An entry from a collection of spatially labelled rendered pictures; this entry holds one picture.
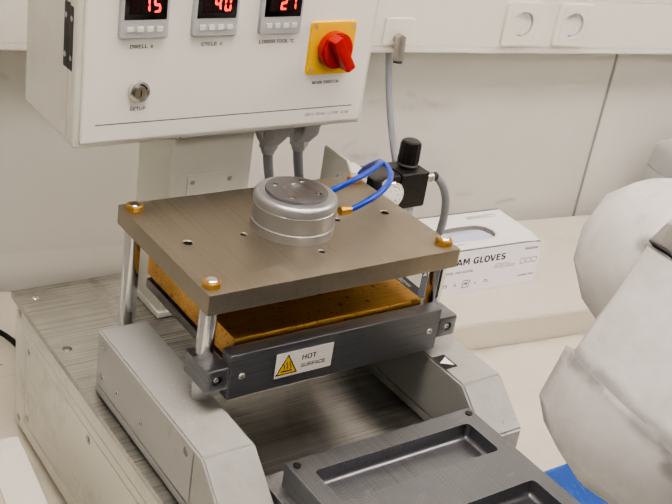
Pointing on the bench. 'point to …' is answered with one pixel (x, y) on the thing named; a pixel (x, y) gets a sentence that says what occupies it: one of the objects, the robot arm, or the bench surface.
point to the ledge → (528, 295)
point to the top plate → (284, 240)
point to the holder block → (424, 468)
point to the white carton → (483, 253)
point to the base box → (68, 430)
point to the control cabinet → (198, 85)
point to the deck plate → (105, 289)
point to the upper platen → (390, 293)
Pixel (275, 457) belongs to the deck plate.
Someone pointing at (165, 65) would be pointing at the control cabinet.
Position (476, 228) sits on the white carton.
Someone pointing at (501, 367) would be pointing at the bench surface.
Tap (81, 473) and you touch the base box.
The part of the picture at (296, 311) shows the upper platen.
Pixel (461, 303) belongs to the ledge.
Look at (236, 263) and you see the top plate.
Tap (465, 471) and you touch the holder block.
